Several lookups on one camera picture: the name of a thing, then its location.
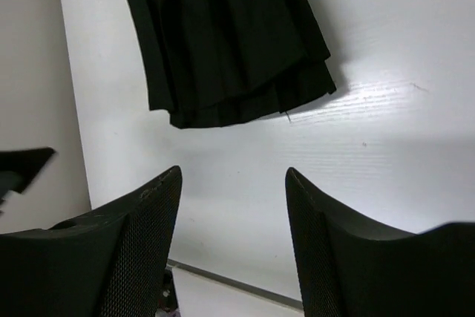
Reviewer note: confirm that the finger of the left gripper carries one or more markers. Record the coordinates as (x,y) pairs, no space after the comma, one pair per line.
(19,168)

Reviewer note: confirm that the aluminium table edge rail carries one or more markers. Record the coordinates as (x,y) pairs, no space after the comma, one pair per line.
(247,288)

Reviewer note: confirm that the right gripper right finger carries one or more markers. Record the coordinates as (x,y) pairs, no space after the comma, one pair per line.
(351,265)

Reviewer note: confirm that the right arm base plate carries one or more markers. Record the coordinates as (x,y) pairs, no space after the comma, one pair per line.
(168,305)

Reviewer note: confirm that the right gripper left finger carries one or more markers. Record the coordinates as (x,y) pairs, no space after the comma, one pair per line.
(109,261)

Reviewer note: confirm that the black pleated skirt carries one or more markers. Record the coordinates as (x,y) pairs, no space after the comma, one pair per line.
(217,63)

